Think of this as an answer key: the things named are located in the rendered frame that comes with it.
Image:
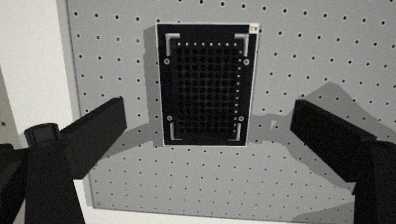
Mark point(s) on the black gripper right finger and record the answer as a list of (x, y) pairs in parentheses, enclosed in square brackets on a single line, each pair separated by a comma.
[(356, 156)]

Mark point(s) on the dark grey flat base plate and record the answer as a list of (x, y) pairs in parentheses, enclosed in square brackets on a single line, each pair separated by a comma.
[(337, 54)]

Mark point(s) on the black well plate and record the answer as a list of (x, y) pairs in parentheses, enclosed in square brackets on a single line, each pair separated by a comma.
[(206, 80)]

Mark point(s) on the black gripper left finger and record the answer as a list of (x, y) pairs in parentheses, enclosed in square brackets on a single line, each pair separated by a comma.
[(49, 189)]

